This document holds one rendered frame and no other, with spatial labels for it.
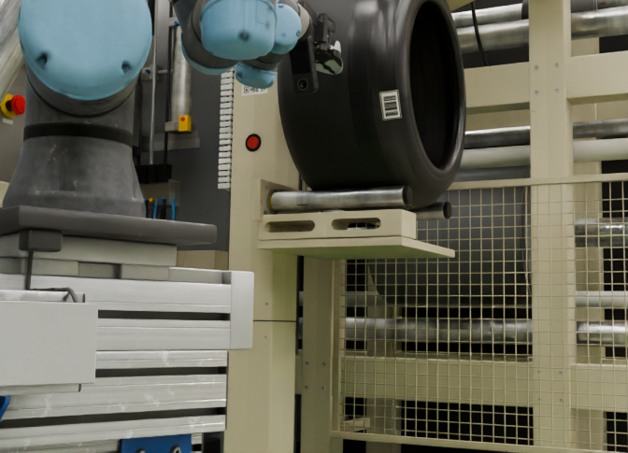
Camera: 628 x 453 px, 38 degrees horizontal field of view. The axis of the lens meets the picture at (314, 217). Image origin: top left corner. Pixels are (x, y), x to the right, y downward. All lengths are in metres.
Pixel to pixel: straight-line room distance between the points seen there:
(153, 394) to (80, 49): 0.37
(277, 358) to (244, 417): 0.16
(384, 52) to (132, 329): 1.14
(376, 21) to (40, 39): 1.23
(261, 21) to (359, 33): 1.08
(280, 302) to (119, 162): 1.30
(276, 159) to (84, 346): 1.48
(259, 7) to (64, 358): 0.38
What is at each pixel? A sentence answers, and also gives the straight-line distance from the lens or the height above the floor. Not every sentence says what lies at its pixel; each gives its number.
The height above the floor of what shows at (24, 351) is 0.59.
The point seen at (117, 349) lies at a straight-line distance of 0.97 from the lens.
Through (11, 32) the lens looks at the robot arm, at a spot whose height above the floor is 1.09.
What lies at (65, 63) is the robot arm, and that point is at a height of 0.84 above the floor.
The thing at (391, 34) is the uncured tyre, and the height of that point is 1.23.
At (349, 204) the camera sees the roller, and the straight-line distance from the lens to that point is 2.06.
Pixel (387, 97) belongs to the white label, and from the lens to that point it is 1.95.
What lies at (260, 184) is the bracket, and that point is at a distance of 2.12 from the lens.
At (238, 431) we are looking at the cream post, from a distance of 2.27.
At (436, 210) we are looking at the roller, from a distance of 2.27.
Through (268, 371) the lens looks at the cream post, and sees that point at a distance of 2.21.
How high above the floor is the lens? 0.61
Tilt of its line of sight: 7 degrees up
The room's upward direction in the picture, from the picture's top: 1 degrees clockwise
